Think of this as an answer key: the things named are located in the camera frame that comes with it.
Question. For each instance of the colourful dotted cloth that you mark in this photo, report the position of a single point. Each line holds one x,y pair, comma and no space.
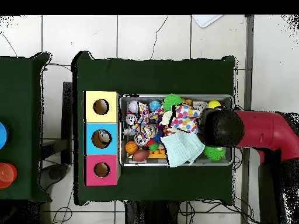
143,121
184,117

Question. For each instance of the cream knitted cloth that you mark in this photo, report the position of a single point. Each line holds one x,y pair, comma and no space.
165,117

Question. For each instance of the clear plastic ball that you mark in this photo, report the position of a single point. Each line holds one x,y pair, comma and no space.
104,135

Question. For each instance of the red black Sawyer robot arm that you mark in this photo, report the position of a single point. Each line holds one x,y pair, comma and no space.
257,130

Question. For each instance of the wooden box with three holes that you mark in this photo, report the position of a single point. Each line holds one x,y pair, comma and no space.
112,112

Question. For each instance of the silver mesh bin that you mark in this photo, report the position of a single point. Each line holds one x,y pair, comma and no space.
161,164

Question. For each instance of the blue globe ball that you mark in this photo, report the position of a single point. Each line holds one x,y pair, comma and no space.
154,105

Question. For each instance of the white baseball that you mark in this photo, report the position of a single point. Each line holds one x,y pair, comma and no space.
132,106

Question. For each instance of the orange toy basketball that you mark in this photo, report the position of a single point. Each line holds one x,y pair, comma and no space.
131,147

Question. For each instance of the green spiky rubber ball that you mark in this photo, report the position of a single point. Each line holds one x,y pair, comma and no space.
171,101

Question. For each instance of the brown toy football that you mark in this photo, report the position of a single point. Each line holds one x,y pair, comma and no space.
140,155

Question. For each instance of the mint green knitted cloth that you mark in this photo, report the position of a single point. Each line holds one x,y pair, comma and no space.
182,149

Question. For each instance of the dark green table cloth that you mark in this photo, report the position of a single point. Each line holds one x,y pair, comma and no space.
151,77

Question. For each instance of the green spiky ball with eyes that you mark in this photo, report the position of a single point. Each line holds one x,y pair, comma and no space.
214,152

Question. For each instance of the black floor stand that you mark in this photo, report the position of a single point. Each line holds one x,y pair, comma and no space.
67,116

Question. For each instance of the white tray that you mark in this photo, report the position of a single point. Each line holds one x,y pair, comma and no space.
205,19

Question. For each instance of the small green covered table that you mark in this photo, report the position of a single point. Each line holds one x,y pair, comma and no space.
21,93

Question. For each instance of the blue cup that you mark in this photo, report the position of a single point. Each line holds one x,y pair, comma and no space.
2,135

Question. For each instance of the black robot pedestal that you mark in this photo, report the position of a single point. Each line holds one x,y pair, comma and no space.
149,214

